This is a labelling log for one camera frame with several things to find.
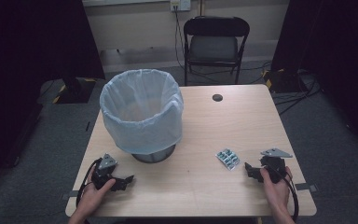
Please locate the person's left hand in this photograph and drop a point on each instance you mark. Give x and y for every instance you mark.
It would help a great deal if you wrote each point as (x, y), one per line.
(91, 199)

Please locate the grey tape strip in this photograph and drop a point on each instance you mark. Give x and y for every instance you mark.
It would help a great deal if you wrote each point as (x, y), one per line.
(70, 195)
(306, 187)

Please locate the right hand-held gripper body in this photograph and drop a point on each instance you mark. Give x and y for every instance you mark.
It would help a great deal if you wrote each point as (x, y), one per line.
(273, 165)

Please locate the white wall socket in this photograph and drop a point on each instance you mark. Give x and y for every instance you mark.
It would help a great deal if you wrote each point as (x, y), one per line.
(180, 4)

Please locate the dark mesh trash bin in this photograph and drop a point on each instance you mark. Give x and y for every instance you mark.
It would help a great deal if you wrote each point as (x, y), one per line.
(154, 155)

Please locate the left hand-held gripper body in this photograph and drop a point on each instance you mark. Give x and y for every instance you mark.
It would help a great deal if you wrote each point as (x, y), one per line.
(103, 170)

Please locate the person's right hand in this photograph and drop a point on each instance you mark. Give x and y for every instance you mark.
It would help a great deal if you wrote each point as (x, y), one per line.
(278, 194)

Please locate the stand base with hazard tape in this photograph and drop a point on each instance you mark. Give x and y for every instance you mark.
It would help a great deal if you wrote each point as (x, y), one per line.
(284, 81)
(70, 91)

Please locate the trash bin with white liner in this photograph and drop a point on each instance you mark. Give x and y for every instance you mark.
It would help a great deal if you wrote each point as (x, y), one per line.
(141, 115)

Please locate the dark curtain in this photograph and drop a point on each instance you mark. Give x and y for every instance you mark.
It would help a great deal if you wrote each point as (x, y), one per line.
(338, 56)

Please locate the black folding chair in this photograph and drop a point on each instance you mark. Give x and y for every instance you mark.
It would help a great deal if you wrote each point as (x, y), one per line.
(213, 46)

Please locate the green pill blister pack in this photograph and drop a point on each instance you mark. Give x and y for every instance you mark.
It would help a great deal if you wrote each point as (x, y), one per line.
(227, 159)

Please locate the small black tape mark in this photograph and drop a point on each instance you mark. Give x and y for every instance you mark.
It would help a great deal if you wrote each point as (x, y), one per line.
(88, 126)

